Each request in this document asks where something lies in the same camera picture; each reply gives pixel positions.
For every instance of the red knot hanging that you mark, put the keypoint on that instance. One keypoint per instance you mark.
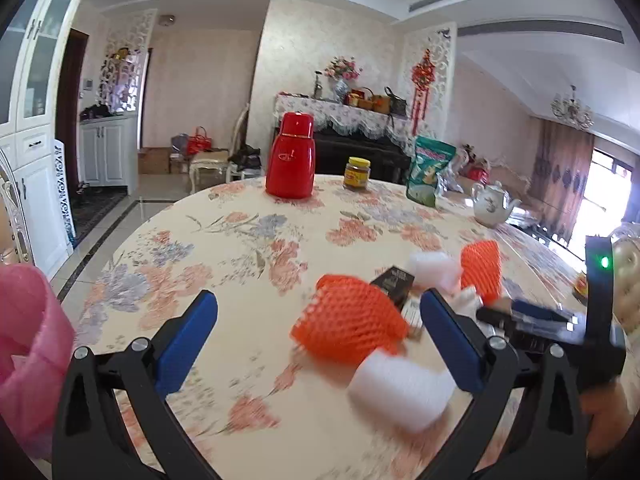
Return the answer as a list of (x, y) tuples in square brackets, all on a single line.
[(422, 82)]

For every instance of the jar with red label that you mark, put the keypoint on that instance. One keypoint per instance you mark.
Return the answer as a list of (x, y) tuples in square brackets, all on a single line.
[(580, 285)]

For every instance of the floral tablecloth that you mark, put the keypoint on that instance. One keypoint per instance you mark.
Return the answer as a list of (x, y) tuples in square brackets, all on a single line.
[(240, 260)]

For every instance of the grey bag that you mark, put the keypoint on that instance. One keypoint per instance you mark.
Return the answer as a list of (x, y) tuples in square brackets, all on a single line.
[(179, 144)]

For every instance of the low white cabinet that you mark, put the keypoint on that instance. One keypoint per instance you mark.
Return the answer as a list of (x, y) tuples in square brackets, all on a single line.
[(107, 152)]

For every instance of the orange-brown handbag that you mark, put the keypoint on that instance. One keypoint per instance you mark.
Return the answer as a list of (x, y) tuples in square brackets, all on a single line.
[(381, 105)]

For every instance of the small white lattice panel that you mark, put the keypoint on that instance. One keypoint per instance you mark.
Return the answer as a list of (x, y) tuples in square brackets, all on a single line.
[(62, 190)]

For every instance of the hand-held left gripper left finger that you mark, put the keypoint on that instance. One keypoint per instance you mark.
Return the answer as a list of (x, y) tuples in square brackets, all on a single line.
[(187, 340)]

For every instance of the red handbag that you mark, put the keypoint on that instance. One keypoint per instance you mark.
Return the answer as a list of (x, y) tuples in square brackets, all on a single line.
[(199, 144)]

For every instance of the person's right hand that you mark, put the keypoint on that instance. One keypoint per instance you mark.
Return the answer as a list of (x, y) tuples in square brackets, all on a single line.
[(612, 415)]

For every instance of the white teapot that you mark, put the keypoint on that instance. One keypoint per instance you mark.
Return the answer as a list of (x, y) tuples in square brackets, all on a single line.
[(492, 205)]

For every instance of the tall white display cabinet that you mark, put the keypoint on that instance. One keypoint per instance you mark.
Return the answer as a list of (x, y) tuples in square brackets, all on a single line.
[(35, 110)]

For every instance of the red gift bag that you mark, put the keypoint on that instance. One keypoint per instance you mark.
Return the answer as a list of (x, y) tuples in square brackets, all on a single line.
[(477, 176)]

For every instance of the floral lace piano cover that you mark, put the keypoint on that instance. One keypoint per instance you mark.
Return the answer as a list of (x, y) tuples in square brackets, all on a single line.
[(340, 112)]

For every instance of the dark handbag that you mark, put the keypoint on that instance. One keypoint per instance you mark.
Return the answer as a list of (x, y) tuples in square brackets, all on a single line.
[(397, 103)]

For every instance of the cream wooden chair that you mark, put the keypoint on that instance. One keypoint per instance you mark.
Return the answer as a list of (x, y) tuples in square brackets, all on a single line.
[(215, 162)]

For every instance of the chandelier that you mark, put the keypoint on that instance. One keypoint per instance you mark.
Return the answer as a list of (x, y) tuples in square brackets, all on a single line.
[(572, 107)]

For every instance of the small orange foam net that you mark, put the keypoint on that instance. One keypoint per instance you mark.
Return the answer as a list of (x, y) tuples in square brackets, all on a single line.
[(350, 320)]

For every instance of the gold ornament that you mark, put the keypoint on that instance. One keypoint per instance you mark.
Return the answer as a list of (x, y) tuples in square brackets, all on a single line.
[(120, 52)]

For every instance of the beige leather ornate chair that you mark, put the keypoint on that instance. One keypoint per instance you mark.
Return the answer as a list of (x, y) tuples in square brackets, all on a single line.
[(12, 220), (627, 270)]

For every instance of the cardboard box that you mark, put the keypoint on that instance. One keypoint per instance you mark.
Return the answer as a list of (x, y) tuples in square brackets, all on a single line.
[(154, 160)]

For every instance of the green snack bag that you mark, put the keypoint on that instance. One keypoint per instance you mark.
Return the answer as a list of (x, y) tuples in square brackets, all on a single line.
[(430, 170)]

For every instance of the jar with yellow label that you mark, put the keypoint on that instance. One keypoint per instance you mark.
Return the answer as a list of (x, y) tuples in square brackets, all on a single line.
[(357, 173)]

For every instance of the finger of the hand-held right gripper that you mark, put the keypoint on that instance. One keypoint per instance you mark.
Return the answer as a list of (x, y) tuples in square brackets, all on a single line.
[(540, 310), (500, 316)]

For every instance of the small black box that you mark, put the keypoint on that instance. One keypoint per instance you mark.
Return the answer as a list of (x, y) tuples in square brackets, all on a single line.
[(395, 282)]

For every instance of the black piano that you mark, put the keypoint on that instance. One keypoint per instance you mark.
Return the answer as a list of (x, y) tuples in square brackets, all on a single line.
[(360, 147)]

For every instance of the wicker basket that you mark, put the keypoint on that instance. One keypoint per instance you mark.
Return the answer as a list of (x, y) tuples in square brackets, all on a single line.
[(366, 101)]

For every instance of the dark slim ornament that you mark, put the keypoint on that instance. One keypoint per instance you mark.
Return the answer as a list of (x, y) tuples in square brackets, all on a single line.
[(317, 85)]

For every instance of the window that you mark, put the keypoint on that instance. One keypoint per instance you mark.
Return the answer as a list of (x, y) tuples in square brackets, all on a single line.
[(615, 190)]

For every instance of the brown curtain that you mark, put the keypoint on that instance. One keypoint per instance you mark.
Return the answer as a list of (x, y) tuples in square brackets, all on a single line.
[(560, 175)]

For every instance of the dark wooden door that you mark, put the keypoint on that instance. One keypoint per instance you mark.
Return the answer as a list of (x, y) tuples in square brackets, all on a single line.
[(67, 110)]

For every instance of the red thermos jug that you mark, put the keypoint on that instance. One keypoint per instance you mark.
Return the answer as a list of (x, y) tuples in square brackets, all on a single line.
[(290, 155)]

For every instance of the blue and white vase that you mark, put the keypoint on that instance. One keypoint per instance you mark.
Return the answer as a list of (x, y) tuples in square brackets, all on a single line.
[(341, 90)]

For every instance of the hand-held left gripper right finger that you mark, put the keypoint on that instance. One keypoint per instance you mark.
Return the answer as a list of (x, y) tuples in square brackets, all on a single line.
[(450, 340)]

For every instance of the pink waste bin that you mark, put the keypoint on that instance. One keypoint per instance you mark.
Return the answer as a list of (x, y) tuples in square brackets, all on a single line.
[(30, 350)]

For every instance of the cream ornate sofa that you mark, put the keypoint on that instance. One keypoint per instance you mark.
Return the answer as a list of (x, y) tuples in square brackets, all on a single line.
[(515, 180)]

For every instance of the dark bag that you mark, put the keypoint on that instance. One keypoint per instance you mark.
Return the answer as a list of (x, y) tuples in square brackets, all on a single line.
[(92, 111)]

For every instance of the white lattice partition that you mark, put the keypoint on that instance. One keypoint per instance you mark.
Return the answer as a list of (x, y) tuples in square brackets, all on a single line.
[(127, 35), (442, 80)]

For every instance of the dark clothes pile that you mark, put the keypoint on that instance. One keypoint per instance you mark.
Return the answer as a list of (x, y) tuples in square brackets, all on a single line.
[(245, 157)]

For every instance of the white foam block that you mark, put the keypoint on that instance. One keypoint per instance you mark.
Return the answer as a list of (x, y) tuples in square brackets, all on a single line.
[(400, 392), (432, 270)]

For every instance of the large orange foam net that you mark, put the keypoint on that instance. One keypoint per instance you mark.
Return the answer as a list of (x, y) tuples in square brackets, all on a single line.
[(481, 267)]

